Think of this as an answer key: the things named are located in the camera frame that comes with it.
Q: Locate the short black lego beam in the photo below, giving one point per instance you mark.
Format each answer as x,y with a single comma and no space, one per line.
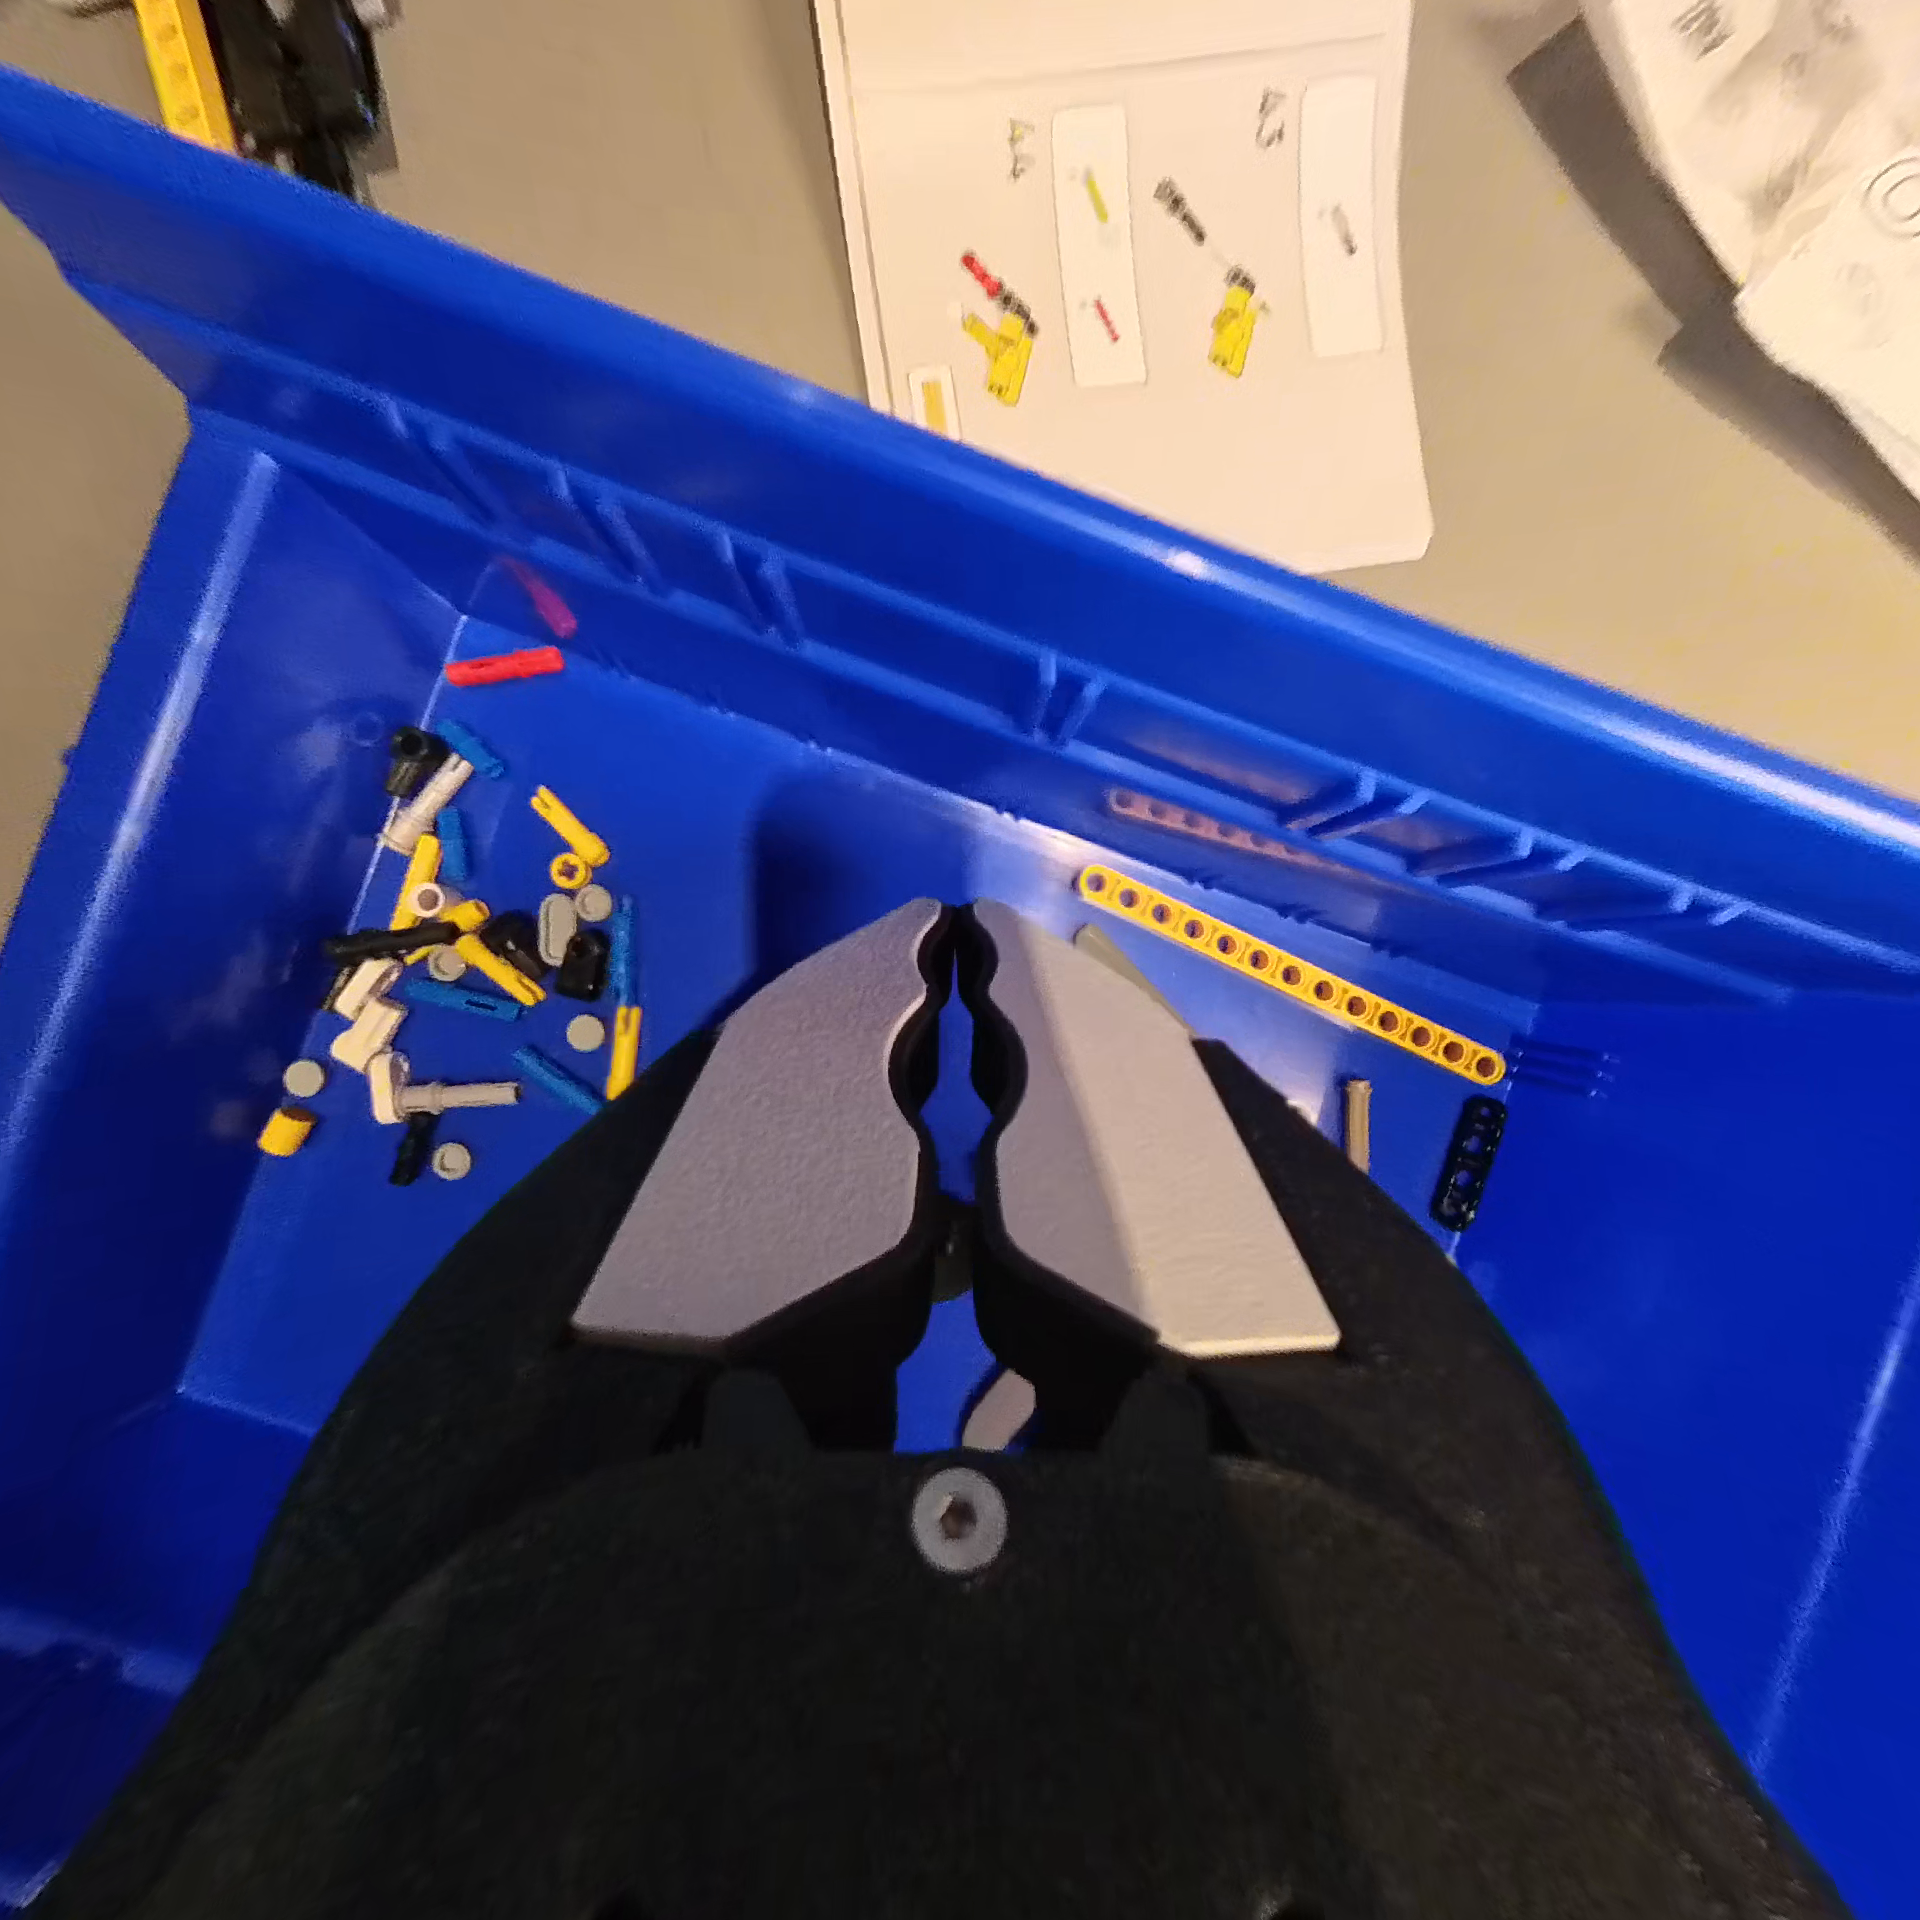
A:
1467,1162

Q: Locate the tan lego axle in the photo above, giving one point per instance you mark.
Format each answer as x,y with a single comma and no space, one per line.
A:
1359,1124

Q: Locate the light grey lego piece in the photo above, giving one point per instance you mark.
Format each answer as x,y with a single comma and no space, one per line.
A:
1119,968
997,1412

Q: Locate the pile of small lego pins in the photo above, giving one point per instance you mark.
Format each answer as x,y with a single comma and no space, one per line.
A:
451,1098

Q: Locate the long yellow lego beam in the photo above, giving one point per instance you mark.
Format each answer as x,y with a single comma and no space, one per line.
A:
1289,974

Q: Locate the partly built lego model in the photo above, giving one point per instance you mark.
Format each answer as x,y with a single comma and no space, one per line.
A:
187,75

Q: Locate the clear plastic bag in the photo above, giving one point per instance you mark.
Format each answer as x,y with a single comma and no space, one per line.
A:
1724,105

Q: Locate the open lego instruction booklet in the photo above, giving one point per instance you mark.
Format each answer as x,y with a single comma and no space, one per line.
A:
1200,451

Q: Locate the white printed paper bag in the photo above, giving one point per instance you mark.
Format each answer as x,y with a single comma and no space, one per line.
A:
1845,346

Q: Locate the blue plastic bin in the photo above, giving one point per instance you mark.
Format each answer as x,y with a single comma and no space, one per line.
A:
900,721

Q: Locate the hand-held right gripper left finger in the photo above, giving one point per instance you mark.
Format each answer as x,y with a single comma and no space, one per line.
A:
779,1154

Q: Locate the red lego pin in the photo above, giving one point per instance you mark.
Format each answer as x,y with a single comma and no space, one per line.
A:
503,665

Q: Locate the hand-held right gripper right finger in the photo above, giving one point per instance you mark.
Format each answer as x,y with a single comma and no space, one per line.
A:
1141,1184

